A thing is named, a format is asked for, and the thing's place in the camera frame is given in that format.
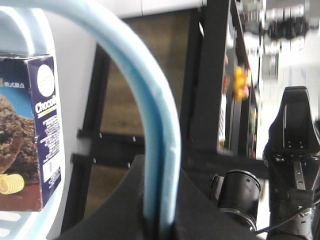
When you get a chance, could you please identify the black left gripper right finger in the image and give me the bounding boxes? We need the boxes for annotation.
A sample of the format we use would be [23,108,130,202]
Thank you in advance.
[172,172,258,240]

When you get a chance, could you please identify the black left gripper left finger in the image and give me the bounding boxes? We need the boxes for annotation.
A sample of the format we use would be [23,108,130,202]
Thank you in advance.
[57,154,159,240]

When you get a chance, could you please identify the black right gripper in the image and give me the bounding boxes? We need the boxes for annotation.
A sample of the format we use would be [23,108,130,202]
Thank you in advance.
[263,86,320,240]

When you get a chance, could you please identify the Chocofello cookie box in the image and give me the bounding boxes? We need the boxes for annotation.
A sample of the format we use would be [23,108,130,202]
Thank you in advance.
[0,55,62,212]

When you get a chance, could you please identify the light blue plastic basket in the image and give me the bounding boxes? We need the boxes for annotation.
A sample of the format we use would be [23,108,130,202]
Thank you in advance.
[0,0,182,240]

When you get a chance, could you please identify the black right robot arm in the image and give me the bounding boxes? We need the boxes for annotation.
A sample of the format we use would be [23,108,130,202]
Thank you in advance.
[173,86,320,240]

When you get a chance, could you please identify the wooden black-framed display stand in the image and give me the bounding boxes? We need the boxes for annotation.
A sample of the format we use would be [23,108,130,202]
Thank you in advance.
[61,0,266,231]

